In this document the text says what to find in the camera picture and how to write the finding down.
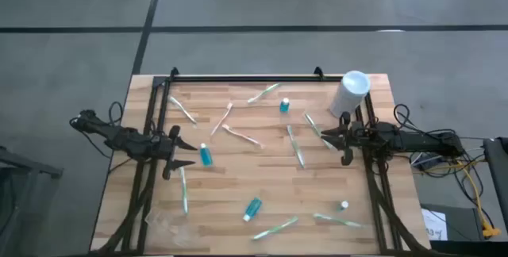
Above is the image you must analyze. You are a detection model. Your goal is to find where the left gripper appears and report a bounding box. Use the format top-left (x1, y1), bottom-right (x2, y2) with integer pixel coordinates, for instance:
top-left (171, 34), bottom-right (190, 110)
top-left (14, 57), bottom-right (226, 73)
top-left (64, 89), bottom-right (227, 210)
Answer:
top-left (148, 125), bottom-right (198, 181)

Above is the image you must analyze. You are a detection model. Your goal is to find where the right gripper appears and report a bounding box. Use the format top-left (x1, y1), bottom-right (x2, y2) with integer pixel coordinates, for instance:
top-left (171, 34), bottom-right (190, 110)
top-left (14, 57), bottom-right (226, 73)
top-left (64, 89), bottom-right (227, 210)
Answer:
top-left (320, 111), bottom-right (376, 167)

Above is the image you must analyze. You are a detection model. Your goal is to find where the green toothbrush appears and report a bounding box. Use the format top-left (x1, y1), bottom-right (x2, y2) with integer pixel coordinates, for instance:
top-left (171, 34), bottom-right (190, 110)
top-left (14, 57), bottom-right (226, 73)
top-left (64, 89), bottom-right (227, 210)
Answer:
top-left (252, 216), bottom-right (299, 241)
top-left (179, 166), bottom-right (190, 216)
top-left (247, 82), bottom-right (282, 104)
top-left (313, 213), bottom-right (364, 228)
top-left (169, 96), bottom-right (198, 125)
top-left (303, 113), bottom-right (337, 152)
top-left (287, 125), bottom-right (306, 170)

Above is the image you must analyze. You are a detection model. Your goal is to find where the clear acrylic organizer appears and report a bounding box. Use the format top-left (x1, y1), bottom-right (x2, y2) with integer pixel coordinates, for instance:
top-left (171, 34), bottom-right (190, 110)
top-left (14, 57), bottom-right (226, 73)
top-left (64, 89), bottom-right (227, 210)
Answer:
top-left (144, 208), bottom-right (199, 248)

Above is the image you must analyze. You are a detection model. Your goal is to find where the white wipes canister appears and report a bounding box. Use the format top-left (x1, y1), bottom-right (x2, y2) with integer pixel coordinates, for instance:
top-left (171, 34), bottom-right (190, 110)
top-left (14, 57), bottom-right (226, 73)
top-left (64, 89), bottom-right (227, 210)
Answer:
top-left (329, 70), bottom-right (372, 119)

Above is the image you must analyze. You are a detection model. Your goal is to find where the wrapped orange toothbrush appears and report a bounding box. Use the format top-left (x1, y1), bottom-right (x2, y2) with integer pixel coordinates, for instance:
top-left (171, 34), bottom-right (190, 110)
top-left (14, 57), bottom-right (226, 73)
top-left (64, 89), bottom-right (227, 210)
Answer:
top-left (210, 102), bottom-right (234, 137)
top-left (221, 124), bottom-right (264, 149)

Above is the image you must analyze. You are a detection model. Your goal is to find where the white paper sign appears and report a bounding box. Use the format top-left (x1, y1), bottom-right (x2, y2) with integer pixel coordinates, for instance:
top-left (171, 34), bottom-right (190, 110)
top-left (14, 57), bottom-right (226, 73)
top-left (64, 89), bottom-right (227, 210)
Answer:
top-left (421, 208), bottom-right (448, 241)

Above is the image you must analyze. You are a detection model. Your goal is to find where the dark grey case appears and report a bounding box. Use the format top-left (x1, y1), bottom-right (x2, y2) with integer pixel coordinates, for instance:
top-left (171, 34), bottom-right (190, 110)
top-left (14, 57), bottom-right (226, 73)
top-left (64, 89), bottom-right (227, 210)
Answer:
top-left (420, 204), bottom-right (483, 243)

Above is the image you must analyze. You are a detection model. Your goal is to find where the grey metal cart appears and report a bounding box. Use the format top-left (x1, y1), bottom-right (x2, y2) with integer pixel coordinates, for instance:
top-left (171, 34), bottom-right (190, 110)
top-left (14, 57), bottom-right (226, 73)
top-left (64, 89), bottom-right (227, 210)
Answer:
top-left (0, 145), bottom-right (64, 257)

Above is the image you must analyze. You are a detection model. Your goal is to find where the black equipment stand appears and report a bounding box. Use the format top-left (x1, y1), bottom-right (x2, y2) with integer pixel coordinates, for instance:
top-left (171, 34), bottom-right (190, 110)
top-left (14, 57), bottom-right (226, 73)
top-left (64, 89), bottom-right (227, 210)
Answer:
top-left (483, 136), bottom-right (508, 226)

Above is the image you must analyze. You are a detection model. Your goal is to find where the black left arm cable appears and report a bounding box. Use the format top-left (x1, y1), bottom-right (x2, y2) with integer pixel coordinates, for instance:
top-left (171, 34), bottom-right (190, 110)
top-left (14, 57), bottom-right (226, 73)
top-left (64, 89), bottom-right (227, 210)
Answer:
top-left (69, 101), bottom-right (134, 171)

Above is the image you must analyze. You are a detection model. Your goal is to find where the black aluminium rig frame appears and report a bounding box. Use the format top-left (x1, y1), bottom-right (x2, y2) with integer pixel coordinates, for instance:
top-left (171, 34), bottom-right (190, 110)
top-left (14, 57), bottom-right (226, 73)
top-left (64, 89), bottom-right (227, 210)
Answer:
top-left (89, 66), bottom-right (433, 257)

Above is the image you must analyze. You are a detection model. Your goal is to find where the black floor cable bundle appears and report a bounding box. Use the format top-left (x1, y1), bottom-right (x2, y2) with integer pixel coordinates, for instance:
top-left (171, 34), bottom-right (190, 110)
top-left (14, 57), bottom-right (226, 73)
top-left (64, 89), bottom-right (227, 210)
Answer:
top-left (392, 103), bottom-right (491, 179)

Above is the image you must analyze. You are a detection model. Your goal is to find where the yellow cable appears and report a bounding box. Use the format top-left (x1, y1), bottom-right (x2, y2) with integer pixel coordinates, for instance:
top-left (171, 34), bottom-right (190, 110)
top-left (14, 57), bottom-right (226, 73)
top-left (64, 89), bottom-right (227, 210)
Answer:
top-left (430, 159), bottom-right (502, 239)

